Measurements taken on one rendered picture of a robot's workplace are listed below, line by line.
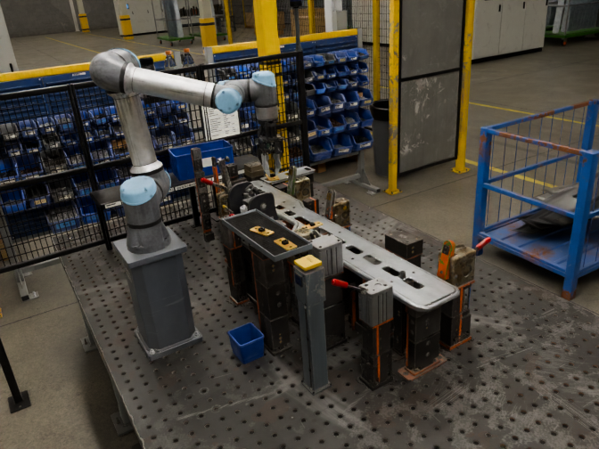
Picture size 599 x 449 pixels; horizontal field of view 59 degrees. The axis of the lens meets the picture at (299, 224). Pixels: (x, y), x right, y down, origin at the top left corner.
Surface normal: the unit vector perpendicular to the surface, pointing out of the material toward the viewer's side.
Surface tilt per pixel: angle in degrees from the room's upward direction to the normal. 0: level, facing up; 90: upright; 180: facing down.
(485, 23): 90
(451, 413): 0
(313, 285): 90
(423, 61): 92
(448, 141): 91
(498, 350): 0
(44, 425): 0
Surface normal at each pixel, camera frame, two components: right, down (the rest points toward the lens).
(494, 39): 0.51, 0.32
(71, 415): -0.07, -0.91
